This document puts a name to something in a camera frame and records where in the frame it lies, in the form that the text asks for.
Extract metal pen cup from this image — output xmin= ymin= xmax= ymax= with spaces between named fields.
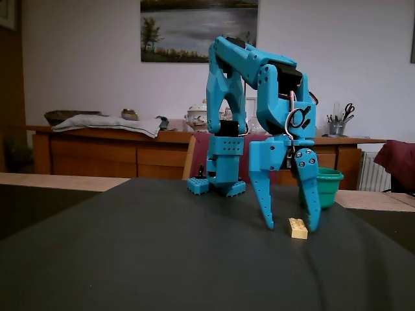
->
xmin=327 ymin=121 xmax=347 ymax=137

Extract white lego brick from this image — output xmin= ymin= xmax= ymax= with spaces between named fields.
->
xmin=288 ymin=217 xmax=309 ymax=240

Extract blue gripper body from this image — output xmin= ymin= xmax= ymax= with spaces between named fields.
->
xmin=248 ymin=135 xmax=316 ymax=173

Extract round clear glass vase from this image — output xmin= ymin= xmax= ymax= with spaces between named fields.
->
xmin=245 ymin=113 xmax=261 ymax=134

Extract maroon garment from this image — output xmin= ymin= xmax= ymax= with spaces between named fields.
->
xmin=372 ymin=139 xmax=415 ymax=195

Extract black handled scissors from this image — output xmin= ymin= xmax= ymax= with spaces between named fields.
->
xmin=342 ymin=102 xmax=356 ymax=122

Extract dark table cloth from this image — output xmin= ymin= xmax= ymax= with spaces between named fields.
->
xmin=0 ymin=177 xmax=415 ymax=311

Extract dark shallow bowl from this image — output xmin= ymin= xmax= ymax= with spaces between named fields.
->
xmin=44 ymin=110 xmax=102 ymax=126

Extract lake landscape painting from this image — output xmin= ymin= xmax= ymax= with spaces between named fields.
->
xmin=140 ymin=0 xmax=260 ymax=64

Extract dark picture frame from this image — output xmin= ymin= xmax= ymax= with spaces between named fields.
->
xmin=410 ymin=0 xmax=415 ymax=64

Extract wooden chair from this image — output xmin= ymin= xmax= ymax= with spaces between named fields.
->
xmin=182 ymin=134 xmax=197 ymax=181

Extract white porcelain tureen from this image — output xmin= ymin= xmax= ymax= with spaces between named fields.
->
xmin=185 ymin=98 xmax=208 ymax=133

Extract dark table mat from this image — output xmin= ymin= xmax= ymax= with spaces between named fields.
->
xmin=348 ymin=208 xmax=415 ymax=257
xmin=0 ymin=183 xmax=102 ymax=241

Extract folded grey cloth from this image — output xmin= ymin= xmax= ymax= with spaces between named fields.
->
xmin=51 ymin=115 xmax=169 ymax=139

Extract green plastic cup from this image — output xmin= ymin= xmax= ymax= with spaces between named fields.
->
xmin=300 ymin=167 xmax=344 ymax=209

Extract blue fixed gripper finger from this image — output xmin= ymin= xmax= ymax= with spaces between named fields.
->
xmin=250 ymin=170 xmax=277 ymax=231

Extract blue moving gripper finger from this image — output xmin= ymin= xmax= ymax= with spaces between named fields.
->
xmin=292 ymin=146 xmax=322 ymax=233

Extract wooden sideboard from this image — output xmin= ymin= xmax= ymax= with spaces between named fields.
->
xmin=27 ymin=124 xmax=395 ymax=191

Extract white radiator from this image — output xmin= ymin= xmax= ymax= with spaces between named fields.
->
xmin=358 ymin=150 xmax=392 ymax=192

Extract white servo cable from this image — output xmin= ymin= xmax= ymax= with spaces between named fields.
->
xmin=284 ymin=90 xmax=298 ymax=145

